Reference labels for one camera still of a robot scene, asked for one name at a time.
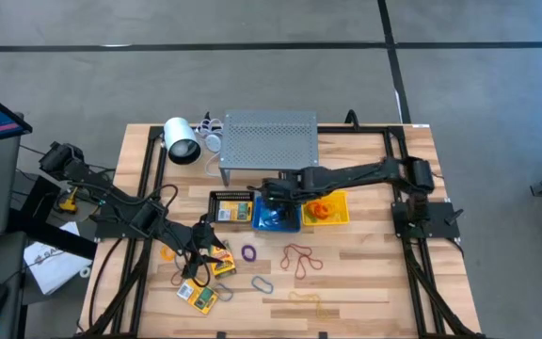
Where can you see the black support beam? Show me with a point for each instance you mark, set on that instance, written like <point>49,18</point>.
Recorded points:
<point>50,237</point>

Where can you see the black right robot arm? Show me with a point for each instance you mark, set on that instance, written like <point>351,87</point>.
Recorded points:
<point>360,172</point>

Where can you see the white tape roll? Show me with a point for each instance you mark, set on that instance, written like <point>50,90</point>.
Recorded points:
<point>81,272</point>

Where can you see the grey perforated metal shelf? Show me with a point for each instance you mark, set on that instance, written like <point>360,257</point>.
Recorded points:
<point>268,141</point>

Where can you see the yellow rubber band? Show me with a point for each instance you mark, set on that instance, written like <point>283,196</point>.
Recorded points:
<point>319,308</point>

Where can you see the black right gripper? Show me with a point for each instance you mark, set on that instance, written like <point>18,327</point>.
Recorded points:
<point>282,186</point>

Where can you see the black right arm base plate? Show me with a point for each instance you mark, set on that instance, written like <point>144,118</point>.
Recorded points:
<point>440,226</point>

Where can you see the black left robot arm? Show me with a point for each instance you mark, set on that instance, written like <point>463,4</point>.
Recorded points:
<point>111,202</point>

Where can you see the blue plastic basket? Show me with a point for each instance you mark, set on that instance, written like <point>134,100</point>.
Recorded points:
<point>294,227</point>

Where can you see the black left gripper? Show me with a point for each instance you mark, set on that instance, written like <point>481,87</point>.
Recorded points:
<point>179,235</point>

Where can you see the black plastic basket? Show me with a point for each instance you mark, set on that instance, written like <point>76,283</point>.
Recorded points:
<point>214,198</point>

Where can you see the red rubber band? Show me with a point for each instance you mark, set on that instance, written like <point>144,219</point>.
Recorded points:
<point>282,261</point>
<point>173,279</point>
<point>301,275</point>

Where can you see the white label sticker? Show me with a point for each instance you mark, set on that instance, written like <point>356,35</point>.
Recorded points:
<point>421,125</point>

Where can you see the white paper booklet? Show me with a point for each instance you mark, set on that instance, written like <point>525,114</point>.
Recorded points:
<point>54,273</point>

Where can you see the white round puck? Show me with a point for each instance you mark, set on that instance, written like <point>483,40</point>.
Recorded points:
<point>213,142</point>

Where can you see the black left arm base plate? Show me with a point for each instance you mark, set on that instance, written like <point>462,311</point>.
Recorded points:
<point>111,231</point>

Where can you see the yellow plastic basket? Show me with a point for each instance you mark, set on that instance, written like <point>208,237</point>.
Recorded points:
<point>341,219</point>

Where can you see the white cylindrical spotlight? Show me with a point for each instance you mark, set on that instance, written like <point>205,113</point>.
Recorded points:
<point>177,132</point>

